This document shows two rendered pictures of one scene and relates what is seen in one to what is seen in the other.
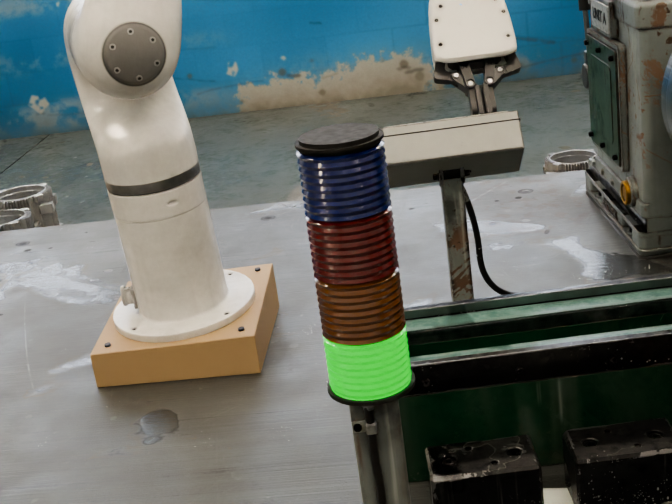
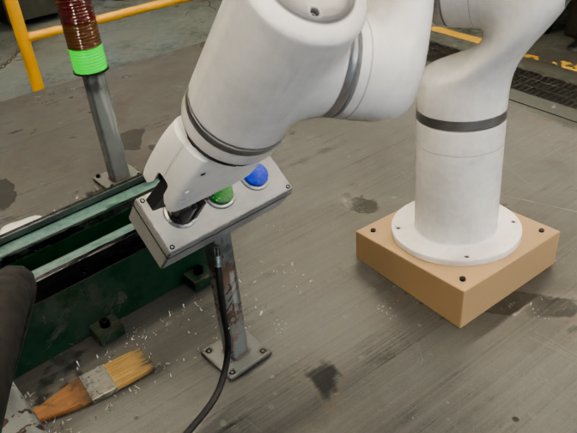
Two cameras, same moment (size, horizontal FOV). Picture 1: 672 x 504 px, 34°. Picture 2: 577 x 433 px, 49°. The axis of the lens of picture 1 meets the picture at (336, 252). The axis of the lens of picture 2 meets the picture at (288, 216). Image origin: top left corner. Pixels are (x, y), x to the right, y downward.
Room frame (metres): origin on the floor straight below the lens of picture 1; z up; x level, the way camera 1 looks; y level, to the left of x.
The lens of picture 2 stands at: (1.76, -0.47, 1.42)
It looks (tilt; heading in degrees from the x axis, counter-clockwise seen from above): 34 degrees down; 140
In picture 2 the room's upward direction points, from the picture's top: 5 degrees counter-clockwise
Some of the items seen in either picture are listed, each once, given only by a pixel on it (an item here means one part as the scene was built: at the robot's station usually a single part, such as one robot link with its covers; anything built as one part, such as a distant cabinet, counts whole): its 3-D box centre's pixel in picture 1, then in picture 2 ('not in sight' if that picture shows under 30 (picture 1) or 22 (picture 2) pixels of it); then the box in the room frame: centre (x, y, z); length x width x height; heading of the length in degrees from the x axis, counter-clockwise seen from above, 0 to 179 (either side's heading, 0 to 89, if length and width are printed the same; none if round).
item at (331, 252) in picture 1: (352, 239); (75, 7); (0.70, -0.01, 1.14); 0.06 x 0.06 x 0.04
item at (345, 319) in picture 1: (360, 299); (81, 33); (0.70, -0.01, 1.10); 0.06 x 0.06 x 0.04
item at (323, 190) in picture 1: (344, 177); not in sight; (0.70, -0.01, 1.19); 0.06 x 0.06 x 0.04
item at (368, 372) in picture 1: (367, 356); (88, 57); (0.70, -0.01, 1.05); 0.06 x 0.06 x 0.04
